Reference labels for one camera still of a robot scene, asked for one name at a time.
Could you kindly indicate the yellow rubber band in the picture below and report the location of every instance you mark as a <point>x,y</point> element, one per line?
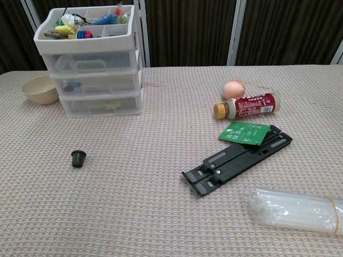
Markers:
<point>335,214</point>

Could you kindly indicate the blue binder clip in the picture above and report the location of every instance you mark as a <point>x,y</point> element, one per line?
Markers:
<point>76,84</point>

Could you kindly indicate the black round disc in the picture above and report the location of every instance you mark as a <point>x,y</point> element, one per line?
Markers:
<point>69,89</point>

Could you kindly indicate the small black plastic cap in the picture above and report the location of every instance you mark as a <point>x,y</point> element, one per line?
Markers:
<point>78,159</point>

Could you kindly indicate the red mesh produce bag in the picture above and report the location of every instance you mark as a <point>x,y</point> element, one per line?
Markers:
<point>118,11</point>

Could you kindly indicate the green mesh produce bag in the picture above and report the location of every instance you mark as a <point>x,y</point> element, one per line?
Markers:
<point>123,20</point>

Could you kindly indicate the white round trinket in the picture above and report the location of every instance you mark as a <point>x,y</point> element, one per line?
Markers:
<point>68,19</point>

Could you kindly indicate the metallic clip pile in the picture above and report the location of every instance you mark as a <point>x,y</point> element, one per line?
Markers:
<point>51,34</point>

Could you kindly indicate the red label drink bottle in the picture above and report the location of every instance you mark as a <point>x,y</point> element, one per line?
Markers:
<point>252,105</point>

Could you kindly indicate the white plastic drawer unit frame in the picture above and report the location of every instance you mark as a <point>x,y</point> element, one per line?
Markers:
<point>80,44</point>

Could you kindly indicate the green tea packet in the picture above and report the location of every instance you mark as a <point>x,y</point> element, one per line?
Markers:
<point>244,133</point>

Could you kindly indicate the clear wrapped straw bundle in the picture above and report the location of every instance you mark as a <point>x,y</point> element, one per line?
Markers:
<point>292,211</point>

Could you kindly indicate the beige bowl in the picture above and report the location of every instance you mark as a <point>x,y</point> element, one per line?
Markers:
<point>37,92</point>

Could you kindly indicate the clear drawer with eraser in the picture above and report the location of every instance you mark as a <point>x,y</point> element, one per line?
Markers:
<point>126,105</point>

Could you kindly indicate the brown egg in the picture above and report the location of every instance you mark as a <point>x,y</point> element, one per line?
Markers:
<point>233,89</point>

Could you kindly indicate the black folding stand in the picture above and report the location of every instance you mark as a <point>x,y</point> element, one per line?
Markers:
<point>235,160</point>

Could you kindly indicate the clear drawer with blue clip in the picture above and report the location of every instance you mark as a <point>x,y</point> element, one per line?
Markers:
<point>118,83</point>

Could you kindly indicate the beige eraser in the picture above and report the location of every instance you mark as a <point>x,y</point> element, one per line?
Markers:
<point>112,106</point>

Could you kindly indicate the blue plastic packet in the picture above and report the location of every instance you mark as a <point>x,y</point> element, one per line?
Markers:
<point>105,20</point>

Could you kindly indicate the white partition post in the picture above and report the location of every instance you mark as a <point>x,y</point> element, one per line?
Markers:
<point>143,32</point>
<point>338,54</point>
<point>235,32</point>
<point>28,10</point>

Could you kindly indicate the beige woven tablecloth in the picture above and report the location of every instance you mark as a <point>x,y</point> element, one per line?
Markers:
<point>134,187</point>

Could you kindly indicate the dark brown pleated curtain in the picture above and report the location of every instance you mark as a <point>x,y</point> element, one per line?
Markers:
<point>187,29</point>

